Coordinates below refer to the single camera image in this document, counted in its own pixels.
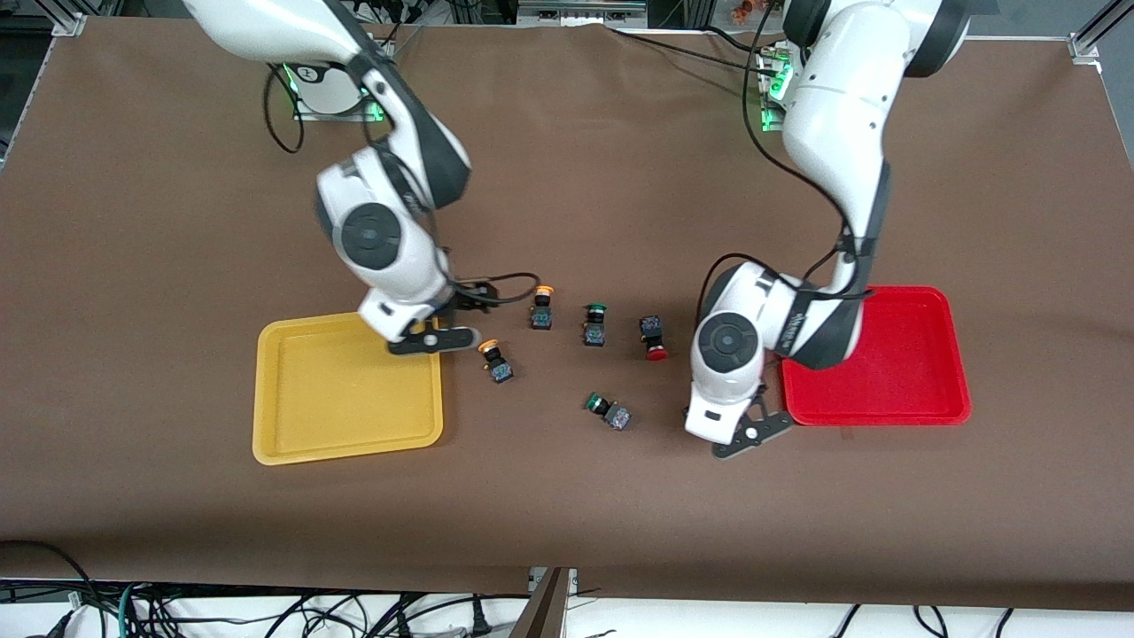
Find red plastic tray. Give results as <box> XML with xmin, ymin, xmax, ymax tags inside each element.
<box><xmin>779</xmin><ymin>285</ymin><xmax>973</xmax><ymax>427</ymax></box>

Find yellow plastic tray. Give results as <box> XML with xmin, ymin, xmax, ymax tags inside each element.
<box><xmin>252</xmin><ymin>312</ymin><xmax>444</xmax><ymax>466</ymax></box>

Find brown table cover mat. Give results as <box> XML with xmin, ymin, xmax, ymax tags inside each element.
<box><xmin>0</xmin><ymin>16</ymin><xmax>1134</xmax><ymax>612</ymax></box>

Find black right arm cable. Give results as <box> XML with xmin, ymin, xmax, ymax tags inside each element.
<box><xmin>263</xmin><ymin>62</ymin><xmax>543</xmax><ymax>309</ymax></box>

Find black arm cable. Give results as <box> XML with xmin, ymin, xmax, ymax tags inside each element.
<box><xmin>698</xmin><ymin>0</ymin><xmax>878</xmax><ymax>331</ymax></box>
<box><xmin>263</xmin><ymin>62</ymin><xmax>543</xmax><ymax>309</ymax></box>

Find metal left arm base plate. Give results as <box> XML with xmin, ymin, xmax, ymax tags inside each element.
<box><xmin>759</xmin><ymin>49</ymin><xmax>798</xmax><ymax>134</ymax></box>

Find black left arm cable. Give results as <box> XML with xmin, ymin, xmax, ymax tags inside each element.
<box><xmin>698</xmin><ymin>0</ymin><xmax>878</xmax><ymax>331</ymax></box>

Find brown table support post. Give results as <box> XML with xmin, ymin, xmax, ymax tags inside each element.
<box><xmin>518</xmin><ymin>567</ymin><xmax>578</xmax><ymax>638</ymax></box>

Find aluminium frame rail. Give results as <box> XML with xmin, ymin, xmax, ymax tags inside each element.
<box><xmin>518</xmin><ymin>0</ymin><xmax>649</xmax><ymax>20</ymax></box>

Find black cable on table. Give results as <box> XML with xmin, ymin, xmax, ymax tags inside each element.
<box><xmin>610</xmin><ymin>25</ymin><xmax>773</xmax><ymax>70</ymax></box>

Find black floor cable bundle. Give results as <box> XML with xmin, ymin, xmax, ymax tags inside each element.
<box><xmin>0</xmin><ymin>539</ymin><xmax>120</xmax><ymax>638</ymax></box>
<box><xmin>133</xmin><ymin>587</ymin><xmax>497</xmax><ymax>638</ymax></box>

